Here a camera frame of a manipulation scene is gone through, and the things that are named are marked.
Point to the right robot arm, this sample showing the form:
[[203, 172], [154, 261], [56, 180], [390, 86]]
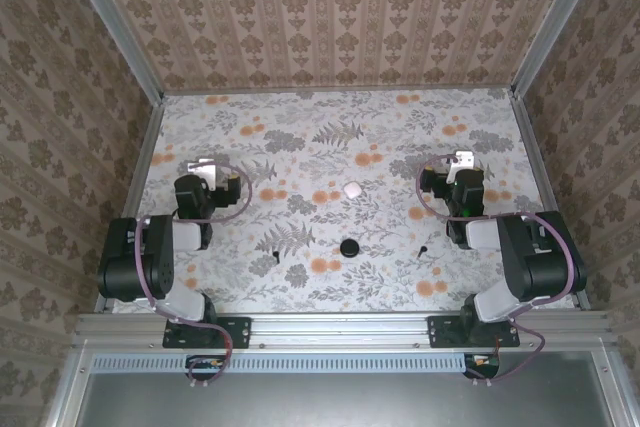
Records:
[[540, 257]]

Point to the white earbud charging case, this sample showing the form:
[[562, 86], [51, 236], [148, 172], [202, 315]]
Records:
[[352, 190]]

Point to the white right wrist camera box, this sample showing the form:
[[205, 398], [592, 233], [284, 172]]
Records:
[[463, 159]]

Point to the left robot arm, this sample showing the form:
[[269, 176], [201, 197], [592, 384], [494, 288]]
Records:
[[135, 257]]

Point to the grey metal sheet panel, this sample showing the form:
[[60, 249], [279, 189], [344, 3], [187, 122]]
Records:
[[350, 402]]

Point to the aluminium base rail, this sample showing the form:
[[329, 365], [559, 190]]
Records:
[[340, 329]]

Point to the aluminium frame post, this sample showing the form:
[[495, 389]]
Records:
[[114, 22], [556, 22]]

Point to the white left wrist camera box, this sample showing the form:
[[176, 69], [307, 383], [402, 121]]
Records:
[[206, 172]]

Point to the aluminium side rail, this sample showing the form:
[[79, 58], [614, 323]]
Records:
[[142, 162], [525, 127]]

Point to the floral printed tablecloth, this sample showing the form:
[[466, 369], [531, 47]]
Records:
[[350, 147]]

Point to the black round disc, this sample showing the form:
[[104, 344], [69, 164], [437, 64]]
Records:
[[349, 247]]

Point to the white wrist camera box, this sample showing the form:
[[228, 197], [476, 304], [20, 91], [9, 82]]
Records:
[[463, 159], [206, 172]]

